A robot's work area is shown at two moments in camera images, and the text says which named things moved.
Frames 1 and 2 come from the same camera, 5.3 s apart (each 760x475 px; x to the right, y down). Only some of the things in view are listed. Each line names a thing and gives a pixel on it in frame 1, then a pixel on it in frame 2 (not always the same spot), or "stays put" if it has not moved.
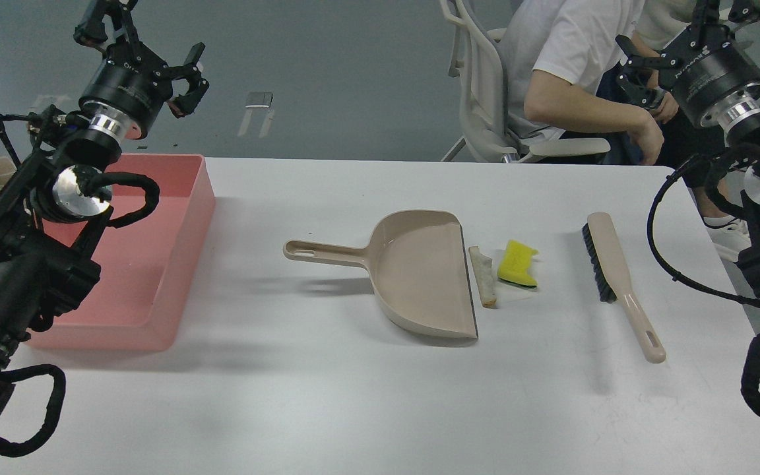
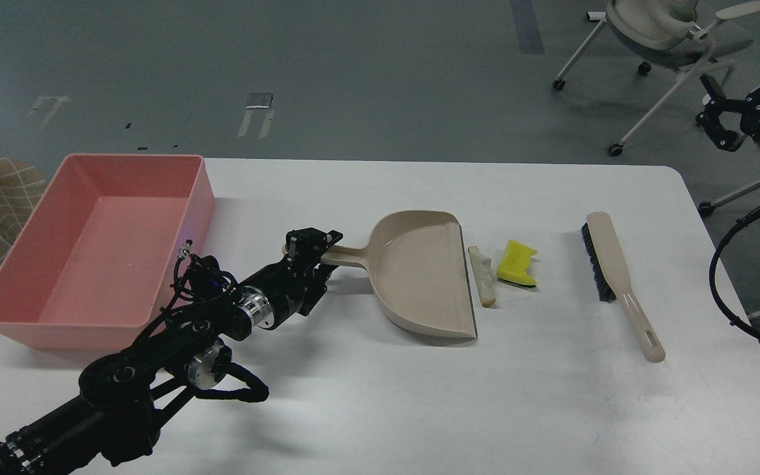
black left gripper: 126,80 -> 293,285
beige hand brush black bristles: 611,281 stays put
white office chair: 475,59 -> 662,33
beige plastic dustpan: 417,265 stays put
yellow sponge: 515,264 stays put
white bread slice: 483,269 stays put
